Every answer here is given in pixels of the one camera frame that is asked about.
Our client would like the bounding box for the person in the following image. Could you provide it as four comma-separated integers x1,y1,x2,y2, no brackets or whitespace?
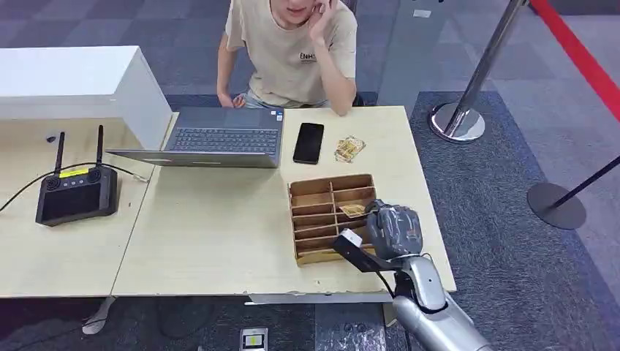
216,0,360,118

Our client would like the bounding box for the white desk foot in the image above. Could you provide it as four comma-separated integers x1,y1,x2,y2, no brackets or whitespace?
81,295,118,336

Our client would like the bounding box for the black controller with antennas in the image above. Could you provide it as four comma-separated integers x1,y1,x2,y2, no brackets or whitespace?
34,124,119,227

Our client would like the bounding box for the white cabinet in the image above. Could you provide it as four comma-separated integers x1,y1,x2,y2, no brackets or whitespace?
0,45,174,151

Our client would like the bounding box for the person's left hand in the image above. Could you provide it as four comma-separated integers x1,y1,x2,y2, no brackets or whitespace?
306,0,341,45

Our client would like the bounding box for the stack of patterned cards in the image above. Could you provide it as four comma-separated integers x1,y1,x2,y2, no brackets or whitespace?
333,136,367,165

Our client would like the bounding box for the silver stanchion post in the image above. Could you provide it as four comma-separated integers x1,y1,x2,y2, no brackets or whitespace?
428,0,530,144

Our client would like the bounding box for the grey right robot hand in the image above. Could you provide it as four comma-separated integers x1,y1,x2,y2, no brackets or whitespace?
366,199,424,261

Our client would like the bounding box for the black stanchion post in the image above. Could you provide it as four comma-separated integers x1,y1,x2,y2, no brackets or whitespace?
526,154,620,231

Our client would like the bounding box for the person's right hand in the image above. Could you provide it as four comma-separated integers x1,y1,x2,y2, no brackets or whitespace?
217,91,246,110

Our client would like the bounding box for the black cable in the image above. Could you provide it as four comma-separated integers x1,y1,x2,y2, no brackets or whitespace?
0,162,149,214

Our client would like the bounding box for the wooden card box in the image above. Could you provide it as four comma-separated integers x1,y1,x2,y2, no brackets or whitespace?
287,173,385,267

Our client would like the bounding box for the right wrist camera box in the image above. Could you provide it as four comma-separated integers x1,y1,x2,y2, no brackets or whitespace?
331,228,390,273

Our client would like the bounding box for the steel floor socket box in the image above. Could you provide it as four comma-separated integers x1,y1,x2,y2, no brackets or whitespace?
239,327,269,351

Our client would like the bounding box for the red barrier belt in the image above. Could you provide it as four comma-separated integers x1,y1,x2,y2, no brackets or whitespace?
529,0,620,123

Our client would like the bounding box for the black smartphone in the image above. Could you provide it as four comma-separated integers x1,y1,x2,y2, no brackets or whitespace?
292,121,325,166

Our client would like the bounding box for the patterned card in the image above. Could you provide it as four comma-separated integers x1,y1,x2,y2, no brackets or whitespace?
338,203,368,219

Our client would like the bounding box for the grey laptop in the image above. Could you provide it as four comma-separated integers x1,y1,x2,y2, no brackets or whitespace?
105,105,286,170

